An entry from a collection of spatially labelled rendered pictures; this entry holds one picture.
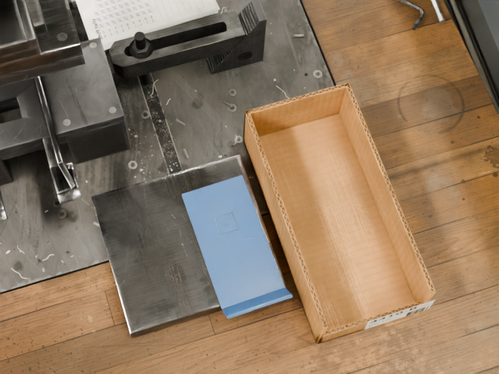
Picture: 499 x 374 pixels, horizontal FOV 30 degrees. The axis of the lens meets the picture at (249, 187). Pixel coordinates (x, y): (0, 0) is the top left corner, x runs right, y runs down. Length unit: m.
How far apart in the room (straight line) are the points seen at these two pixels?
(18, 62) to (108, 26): 0.25
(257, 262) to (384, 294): 0.14
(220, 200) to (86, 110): 0.17
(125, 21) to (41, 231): 0.26
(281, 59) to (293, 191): 0.17
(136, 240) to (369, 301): 0.26
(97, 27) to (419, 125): 0.39
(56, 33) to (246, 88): 0.31
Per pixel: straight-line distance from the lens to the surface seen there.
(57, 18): 0.87
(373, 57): 1.13
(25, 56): 0.83
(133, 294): 0.98
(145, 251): 1.00
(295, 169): 1.05
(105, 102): 1.00
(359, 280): 1.01
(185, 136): 1.07
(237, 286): 0.98
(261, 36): 1.07
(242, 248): 0.99
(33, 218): 1.05
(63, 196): 0.96
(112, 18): 1.09
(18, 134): 1.00
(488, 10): 1.28
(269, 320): 1.00
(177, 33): 1.05
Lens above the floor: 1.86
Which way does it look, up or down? 68 degrees down
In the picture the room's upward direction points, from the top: 5 degrees clockwise
